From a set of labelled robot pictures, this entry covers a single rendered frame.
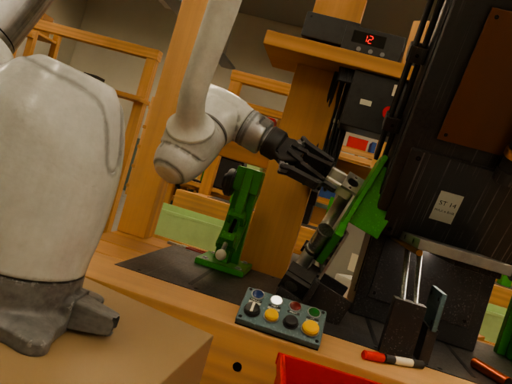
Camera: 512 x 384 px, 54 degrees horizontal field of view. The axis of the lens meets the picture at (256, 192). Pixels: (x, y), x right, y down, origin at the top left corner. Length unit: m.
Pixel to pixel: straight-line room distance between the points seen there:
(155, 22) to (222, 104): 11.41
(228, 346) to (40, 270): 0.43
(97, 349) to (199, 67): 0.60
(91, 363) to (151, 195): 1.03
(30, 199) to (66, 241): 0.06
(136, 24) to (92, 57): 1.31
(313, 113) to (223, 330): 0.78
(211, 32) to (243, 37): 10.88
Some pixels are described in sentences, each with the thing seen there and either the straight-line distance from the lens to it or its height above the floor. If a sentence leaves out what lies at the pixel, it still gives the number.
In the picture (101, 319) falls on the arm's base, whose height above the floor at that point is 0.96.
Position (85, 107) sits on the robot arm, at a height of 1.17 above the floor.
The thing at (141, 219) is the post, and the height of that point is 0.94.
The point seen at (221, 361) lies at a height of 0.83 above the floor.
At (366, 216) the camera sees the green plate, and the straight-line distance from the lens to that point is 1.10.
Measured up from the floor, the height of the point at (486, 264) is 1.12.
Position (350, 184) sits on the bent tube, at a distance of 1.20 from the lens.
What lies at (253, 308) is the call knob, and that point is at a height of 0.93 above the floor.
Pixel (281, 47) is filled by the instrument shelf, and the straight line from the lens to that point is 1.40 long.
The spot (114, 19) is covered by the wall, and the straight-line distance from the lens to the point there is 12.96.
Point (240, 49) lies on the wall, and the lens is 11.82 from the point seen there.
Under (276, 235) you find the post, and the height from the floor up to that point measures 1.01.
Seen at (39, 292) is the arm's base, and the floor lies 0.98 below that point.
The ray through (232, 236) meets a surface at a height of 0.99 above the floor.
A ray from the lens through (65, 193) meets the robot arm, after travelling 0.54.
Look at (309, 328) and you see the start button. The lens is 0.89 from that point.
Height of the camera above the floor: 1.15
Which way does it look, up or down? 2 degrees down
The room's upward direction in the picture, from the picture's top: 16 degrees clockwise
